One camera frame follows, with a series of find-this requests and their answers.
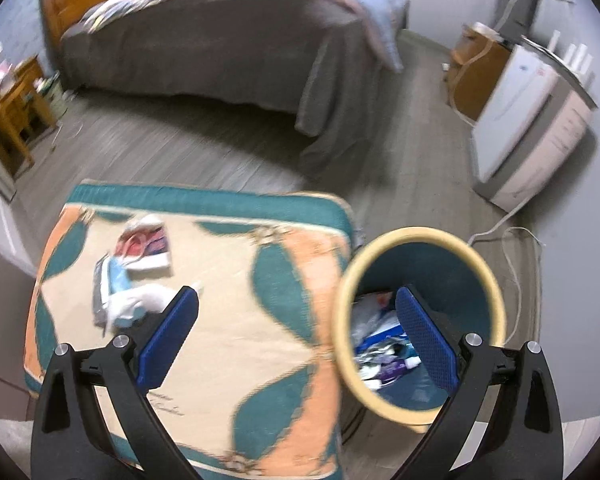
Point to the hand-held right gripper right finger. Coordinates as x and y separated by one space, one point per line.
425 340

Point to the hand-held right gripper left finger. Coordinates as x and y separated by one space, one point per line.
167 340

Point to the blue wet wipe packet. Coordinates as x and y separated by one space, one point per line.
380 335

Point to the teal bin with yellow rim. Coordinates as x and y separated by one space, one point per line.
440 270

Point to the white crumpled tissue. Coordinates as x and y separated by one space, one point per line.
145 300

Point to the clear plastic bag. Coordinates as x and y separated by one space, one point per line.
370 312

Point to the blue face mask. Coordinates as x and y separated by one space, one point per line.
122 280

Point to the silver and blue packet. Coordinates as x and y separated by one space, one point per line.
100 295

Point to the teal and orange patterned mat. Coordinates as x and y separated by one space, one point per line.
230 285

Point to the red and white packet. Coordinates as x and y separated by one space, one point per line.
147 250

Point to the wooden nightstand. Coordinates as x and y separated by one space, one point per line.
15 110

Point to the beige drawer cabinet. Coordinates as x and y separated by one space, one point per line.
555 150

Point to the white chest freezer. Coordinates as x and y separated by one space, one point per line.
517 110

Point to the wooden cabinet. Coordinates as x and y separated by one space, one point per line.
472 75

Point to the wooden headboard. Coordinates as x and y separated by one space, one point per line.
60 5

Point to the bed with grey cover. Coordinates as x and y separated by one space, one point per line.
205 55

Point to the white bottles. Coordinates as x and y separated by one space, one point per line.
575 60

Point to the dark grey box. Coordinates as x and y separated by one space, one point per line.
520 7

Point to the light blue floral quilt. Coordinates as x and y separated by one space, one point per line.
280 0

